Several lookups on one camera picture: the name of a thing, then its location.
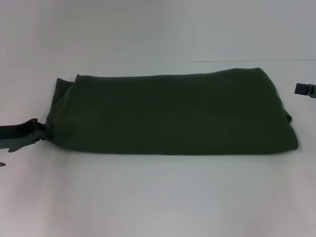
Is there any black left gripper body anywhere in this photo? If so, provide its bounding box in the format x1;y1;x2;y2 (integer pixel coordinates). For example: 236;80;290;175
0;124;37;154

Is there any dark green FREE t-shirt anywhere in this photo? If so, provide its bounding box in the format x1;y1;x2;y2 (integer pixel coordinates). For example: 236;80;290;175
43;67;300;157

